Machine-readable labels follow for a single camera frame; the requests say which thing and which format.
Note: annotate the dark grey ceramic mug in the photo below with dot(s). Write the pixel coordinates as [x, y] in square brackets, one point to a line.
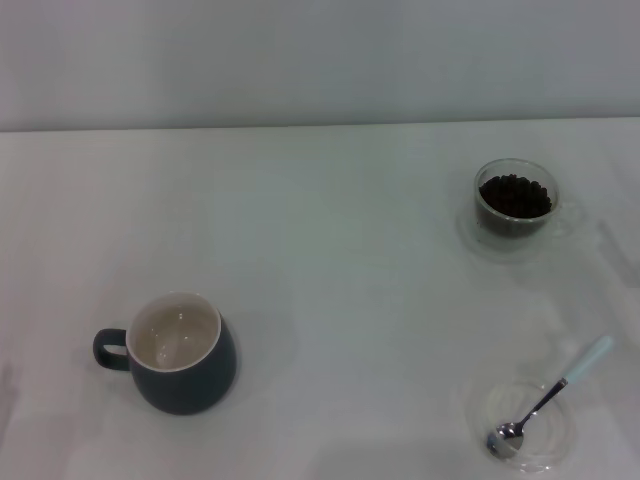
[185, 387]

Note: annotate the clear glass cup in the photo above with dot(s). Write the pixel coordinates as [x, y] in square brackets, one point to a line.
[502, 226]

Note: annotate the dark coffee beans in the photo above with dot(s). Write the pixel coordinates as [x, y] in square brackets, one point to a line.
[517, 197]

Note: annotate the clear glass saucer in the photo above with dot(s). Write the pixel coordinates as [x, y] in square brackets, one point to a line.
[500, 253]

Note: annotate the clear glass dish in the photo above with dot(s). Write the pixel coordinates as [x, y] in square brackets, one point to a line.
[546, 440]

